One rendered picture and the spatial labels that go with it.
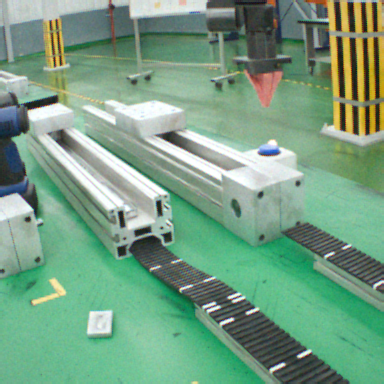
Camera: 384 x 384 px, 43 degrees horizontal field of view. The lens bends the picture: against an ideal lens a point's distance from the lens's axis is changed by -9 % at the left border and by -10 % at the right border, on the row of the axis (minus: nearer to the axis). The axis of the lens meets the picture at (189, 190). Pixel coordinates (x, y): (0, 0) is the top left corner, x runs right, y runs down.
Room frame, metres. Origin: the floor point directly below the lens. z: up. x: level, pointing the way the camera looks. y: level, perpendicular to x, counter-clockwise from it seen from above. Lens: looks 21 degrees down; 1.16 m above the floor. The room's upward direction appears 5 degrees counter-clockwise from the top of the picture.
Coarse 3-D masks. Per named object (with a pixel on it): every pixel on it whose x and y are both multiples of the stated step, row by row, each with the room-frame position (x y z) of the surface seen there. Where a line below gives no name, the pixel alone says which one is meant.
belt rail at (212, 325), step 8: (200, 312) 0.53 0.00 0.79; (208, 320) 0.51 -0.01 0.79; (208, 328) 0.50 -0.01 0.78; (216, 328) 0.49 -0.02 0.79; (224, 336) 0.47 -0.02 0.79; (232, 344) 0.45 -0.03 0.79; (240, 352) 0.44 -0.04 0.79; (248, 360) 0.42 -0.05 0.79; (256, 360) 0.41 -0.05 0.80; (256, 368) 0.41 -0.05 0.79; (264, 368) 0.40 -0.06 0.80; (264, 376) 0.39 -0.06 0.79; (272, 376) 0.38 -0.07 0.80
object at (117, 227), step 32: (64, 160) 0.97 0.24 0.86; (96, 160) 0.99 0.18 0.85; (64, 192) 0.99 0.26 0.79; (96, 192) 0.78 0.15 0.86; (128, 192) 0.83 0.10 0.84; (160, 192) 0.75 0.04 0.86; (96, 224) 0.78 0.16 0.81; (128, 224) 0.73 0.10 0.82; (160, 224) 0.74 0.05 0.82; (128, 256) 0.71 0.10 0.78
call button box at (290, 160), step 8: (248, 152) 0.98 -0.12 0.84; (256, 152) 0.98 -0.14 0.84; (280, 152) 0.96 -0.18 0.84; (288, 152) 0.96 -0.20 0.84; (264, 160) 0.93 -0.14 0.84; (272, 160) 0.93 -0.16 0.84; (280, 160) 0.93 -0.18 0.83; (288, 160) 0.94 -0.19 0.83; (296, 160) 0.95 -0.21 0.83; (296, 168) 0.95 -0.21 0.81
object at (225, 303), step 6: (234, 294) 0.52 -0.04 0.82; (240, 294) 0.52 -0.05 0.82; (222, 300) 0.51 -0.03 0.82; (228, 300) 0.51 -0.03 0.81; (234, 300) 0.51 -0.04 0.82; (240, 300) 0.51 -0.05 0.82; (204, 306) 0.50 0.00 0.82; (210, 306) 0.50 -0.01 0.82; (216, 306) 0.50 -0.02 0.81; (222, 306) 0.50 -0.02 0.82; (228, 306) 0.50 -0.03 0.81; (210, 312) 0.49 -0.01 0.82
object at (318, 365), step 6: (318, 360) 0.38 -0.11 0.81; (306, 366) 0.37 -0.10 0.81; (312, 366) 0.37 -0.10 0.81; (318, 366) 0.37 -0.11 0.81; (324, 366) 0.37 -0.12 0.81; (294, 372) 0.37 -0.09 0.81; (300, 372) 0.36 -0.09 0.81; (306, 372) 0.37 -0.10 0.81; (312, 372) 0.36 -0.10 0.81; (318, 372) 0.36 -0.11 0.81; (324, 372) 0.36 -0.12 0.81; (282, 378) 0.36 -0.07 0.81; (288, 378) 0.36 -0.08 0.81; (294, 378) 0.36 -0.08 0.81; (300, 378) 0.36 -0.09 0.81; (306, 378) 0.35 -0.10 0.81; (312, 378) 0.36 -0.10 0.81
